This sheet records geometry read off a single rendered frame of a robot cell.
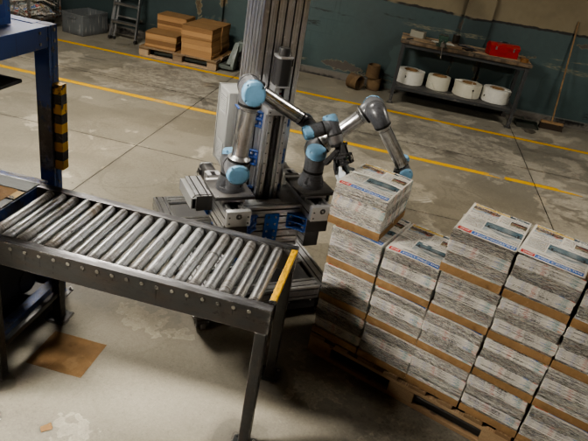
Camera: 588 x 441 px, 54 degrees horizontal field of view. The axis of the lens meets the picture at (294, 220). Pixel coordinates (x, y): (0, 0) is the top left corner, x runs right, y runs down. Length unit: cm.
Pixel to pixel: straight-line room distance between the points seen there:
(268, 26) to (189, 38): 576
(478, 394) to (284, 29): 206
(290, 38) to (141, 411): 201
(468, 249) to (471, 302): 26
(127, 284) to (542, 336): 180
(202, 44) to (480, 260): 667
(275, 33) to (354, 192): 93
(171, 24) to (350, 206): 681
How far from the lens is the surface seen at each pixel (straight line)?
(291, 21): 313
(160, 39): 898
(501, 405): 304
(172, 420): 294
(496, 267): 270
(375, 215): 282
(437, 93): 868
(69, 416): 298
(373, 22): 926
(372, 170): 308
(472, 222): 277
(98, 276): 251
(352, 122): 334
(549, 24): 940
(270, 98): 297
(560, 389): 291
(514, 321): 279
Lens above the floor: 218
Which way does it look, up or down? 28 degrees down
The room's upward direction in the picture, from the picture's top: 10 degrees clockwise
